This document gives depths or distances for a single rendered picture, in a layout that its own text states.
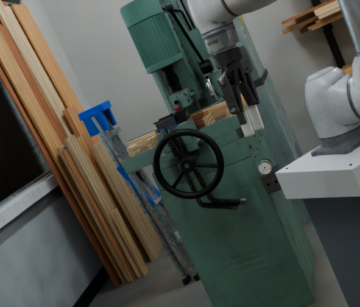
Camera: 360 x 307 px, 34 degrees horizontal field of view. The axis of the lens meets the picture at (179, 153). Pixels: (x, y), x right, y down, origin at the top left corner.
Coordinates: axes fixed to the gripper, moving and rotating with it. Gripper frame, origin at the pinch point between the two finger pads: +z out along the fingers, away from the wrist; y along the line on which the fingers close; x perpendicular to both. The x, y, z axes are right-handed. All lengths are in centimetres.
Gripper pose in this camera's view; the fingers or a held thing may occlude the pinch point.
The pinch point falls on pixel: (250, 121)
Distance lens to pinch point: 159.5
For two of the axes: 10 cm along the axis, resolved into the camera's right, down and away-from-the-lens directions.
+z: 3.5, 9.3, 1.3
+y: -5.9, 3.3, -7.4
